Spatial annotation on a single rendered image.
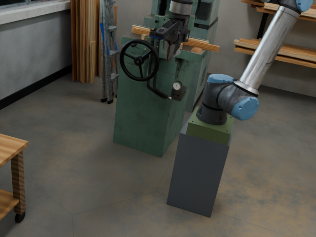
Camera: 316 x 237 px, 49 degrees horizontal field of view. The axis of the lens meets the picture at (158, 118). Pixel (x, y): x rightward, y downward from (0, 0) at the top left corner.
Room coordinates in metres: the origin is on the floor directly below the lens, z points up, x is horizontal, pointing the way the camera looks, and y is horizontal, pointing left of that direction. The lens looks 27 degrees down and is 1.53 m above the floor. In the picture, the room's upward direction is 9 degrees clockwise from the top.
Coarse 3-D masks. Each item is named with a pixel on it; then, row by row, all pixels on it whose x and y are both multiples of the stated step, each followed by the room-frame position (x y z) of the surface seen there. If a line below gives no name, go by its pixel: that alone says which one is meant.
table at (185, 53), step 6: (126, 36) 2.48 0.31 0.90; (132, 36) 2.51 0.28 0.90; (138, 36) 2.53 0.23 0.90; (126, 42) 2.46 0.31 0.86; (144, 48) 2.34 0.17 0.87; (186, 48) 2.40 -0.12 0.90; (162, 54) 2.28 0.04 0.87; (180, 54) 2.34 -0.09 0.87; (186, 54) 2.33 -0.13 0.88; (192, 54) 2.32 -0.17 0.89; (198, 54) 2.31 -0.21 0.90; (204, 54) 2.41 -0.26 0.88; (192, 60) 2.32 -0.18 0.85; (198, 60) 2.31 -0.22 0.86
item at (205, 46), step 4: (136, 28) 2.61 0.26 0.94; (136, 32) 2.61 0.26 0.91; (140, 32) 2.60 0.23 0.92; (144, 32) 2.59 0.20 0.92; (148, 32) 2.58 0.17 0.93; (148, 36) 2.58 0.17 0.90; (188, 40) 2.49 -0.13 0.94; (192, 40) 2.49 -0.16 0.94; (184, 44) 2.50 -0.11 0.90; (188, 44) 2.49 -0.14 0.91; (192, 44) 2.48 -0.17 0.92; (196, 44) 2.47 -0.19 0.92; (200, 44) 2.47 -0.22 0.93; (204, 44) 2.46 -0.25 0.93; (208, 44) 2.45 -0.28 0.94; (204, 48) 2.46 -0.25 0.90; (208, 48) 2.45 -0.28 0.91; (212, 48) 2.44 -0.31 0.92; (216, 48) 2.43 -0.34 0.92
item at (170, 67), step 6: (132, 54) 2.44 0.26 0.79; (138, 54) 2.43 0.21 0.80; (126, 60) 2.46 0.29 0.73; (132, 60) 2.44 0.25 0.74; (162, 60) 2.38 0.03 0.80; (180, 60) 2.43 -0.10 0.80; (186, 60) 2.60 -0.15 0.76; (144, 66) 2.41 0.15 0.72; (162, 66) 2.38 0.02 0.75; (168, 66) 2.36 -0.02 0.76; (174, 66) 2.35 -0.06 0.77; (180, 66) 2.45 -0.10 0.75; (168, 72) 2.36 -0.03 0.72; (174, 72) 2.35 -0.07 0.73
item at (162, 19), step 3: (156, 15) 2.54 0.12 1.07; (159, 15) 2.56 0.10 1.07; (165, 15) 2.59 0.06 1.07; (168, 15) 2.62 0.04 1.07; (156, 18) 2.52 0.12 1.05; (159, 18) 2.52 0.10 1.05; (162, 18) 2.51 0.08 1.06; (165, 18) 2.55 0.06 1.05; (168, 18) 2.63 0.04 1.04; (159, 21) 2.52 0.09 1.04; (162, 21) 2.51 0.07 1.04; (165, 21) 2.56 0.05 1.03; (156, 24) 2.52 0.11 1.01; (159, 24) 2.52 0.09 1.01; (162, 24) 2.51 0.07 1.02
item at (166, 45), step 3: (165, 42) 1.49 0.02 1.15; (168, 42) 1.48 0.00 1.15; (171, 42) 1.50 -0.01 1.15; (165, 45) 1.49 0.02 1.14; (168, 45) 1.47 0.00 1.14; (165, 48) 1.48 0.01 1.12; (168, 48) 1.48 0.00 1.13; (165, 51) 1.48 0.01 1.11; (168, 51) 1.48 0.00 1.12; (165, 54) 1.48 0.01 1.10; (168, 54) 1.48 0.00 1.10
